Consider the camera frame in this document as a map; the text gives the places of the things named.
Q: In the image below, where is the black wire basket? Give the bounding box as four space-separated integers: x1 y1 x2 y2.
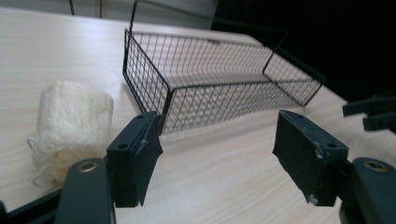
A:
121 0 327 135

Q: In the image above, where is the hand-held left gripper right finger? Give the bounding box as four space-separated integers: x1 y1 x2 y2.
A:
272 109 349 207

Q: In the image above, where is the white towel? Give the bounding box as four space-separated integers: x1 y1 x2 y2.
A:
26 80 115 188

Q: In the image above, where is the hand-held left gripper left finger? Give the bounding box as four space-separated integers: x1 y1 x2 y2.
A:
106 111 164 208

